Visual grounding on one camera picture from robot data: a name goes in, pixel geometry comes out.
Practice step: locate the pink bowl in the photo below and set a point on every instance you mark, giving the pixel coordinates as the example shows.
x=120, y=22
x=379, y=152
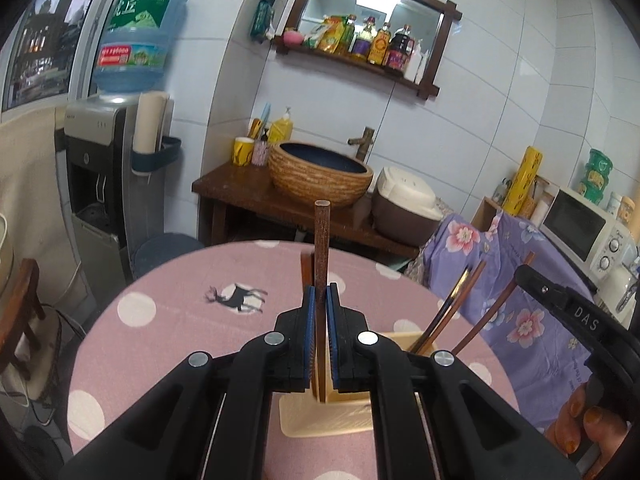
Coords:
x=293, y=37

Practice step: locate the short yellow roll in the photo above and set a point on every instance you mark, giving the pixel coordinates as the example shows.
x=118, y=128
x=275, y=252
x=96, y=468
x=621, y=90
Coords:
x=522, y=182

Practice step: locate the wooden framed mirror shelf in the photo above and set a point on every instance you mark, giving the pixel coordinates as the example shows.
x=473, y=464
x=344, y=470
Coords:
x=350, y=67

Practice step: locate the dark wooden chair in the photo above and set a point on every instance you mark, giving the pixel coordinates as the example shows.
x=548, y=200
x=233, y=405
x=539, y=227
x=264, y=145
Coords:
x=22, y=310

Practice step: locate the pink polka-dot tablecloth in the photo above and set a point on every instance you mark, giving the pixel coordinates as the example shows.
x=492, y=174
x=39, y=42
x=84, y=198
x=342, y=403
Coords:
x=175, y=320

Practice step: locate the bronze faucet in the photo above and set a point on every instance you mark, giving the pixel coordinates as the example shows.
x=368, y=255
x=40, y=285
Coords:
x=364, y=140

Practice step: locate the blue toothbrush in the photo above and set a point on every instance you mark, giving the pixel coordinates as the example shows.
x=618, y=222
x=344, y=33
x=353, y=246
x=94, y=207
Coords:
x=264, y=117

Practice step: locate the person's right hand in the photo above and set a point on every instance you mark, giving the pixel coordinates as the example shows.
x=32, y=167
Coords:
x=595, y=435

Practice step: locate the oil bottle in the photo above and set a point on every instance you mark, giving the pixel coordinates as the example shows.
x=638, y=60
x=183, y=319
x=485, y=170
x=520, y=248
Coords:
x=348, y=35

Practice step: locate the purple floral cloth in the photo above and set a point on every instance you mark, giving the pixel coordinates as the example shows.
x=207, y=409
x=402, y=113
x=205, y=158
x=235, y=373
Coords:
x=525, y=340

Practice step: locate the green hanging packet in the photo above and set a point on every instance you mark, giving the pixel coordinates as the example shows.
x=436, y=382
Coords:
x=262, y=17

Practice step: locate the white rice cooker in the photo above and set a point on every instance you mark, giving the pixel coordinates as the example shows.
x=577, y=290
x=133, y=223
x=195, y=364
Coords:
x=405, y=200

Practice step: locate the cream plastic utensil holder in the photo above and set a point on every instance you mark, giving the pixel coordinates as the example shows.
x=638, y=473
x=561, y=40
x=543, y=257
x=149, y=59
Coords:
x=325, y=417

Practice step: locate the grey water dispenser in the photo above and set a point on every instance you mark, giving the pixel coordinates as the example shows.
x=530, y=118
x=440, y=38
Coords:
x=95, y=175

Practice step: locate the dark chopstick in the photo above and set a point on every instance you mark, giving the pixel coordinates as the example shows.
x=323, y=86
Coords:
x=447, y=305

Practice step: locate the dark sauce bottle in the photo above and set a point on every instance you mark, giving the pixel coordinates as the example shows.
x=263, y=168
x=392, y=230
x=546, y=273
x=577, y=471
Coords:
x=399, y=50

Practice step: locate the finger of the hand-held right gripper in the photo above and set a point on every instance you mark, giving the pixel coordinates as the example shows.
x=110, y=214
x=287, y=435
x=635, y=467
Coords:
x=542, y=285

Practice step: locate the stack of green tins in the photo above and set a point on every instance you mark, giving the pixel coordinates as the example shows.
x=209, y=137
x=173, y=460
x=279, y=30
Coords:
x=595, y=175

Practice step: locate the blue cup holder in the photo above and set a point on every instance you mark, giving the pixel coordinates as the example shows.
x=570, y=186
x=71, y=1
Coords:
x=157, y=157

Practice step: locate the yellow mug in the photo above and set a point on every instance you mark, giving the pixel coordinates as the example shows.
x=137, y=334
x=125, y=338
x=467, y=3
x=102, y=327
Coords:
x=243, y=152

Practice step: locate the white bottle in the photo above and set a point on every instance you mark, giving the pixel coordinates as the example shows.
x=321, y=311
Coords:
x=416, y=65

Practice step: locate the small yellow jar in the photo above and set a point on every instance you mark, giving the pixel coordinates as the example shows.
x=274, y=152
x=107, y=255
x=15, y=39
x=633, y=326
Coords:
x=626, y=210

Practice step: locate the glass window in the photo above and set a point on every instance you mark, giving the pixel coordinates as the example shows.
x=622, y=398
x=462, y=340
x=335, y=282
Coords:
x=45, y=35

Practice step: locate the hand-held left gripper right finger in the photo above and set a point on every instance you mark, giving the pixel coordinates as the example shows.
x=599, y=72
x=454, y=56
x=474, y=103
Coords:
x=332, y=335

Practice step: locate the blue water jug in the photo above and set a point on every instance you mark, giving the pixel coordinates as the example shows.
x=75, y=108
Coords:
x=140, y=35

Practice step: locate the yellow refill pouch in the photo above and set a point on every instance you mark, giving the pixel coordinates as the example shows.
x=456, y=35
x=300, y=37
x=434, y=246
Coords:
x=327, y=35

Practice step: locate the dark blue trash bin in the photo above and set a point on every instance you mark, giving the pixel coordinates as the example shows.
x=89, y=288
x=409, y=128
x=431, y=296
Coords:
x=165, y=255

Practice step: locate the yellow label bottle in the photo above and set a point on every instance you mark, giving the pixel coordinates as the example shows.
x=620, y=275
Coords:
x=380, y=47

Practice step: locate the purple label bottle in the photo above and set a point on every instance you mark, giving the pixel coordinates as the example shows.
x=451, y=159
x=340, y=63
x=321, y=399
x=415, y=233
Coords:
x=364, y=40

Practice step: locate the stack of paper cups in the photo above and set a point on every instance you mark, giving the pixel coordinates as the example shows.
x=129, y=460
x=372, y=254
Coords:
x=150, y=120

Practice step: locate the pink cup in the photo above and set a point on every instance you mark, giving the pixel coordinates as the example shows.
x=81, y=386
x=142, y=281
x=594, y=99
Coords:
x=260, y=154

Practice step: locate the yellow soap bottle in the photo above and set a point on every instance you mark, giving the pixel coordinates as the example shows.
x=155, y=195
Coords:
x=281, y=127

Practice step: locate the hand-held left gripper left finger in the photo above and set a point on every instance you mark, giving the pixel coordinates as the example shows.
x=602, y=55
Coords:
x=311, y=335

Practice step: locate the cream cooking pot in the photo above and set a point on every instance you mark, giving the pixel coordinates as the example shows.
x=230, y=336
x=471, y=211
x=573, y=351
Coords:
x=4, y=260

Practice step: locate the white microwave oven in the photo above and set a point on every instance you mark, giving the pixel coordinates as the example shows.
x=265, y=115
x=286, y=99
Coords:
x=575, y=230

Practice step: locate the woven wash basin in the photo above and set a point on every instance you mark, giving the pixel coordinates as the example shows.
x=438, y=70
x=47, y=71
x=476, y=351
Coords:
x=320, y=185

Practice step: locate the dark wooden cabinet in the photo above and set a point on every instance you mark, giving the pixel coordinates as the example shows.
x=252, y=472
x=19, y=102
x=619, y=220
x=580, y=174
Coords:
x=235, y=195

